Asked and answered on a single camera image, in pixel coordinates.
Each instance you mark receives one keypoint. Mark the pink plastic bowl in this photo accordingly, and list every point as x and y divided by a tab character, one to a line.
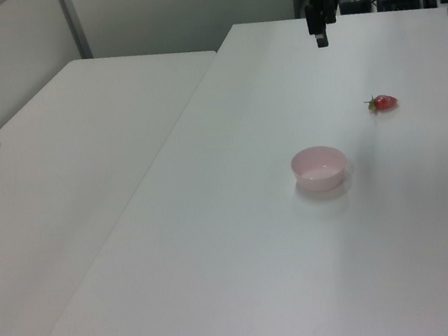
320	170

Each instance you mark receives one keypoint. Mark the grey metal partition post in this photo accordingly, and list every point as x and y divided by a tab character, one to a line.
75	25

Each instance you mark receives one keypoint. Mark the white side table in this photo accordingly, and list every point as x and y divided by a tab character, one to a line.
60	181

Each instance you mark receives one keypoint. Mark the red strawberry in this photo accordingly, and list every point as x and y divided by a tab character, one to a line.
384	102

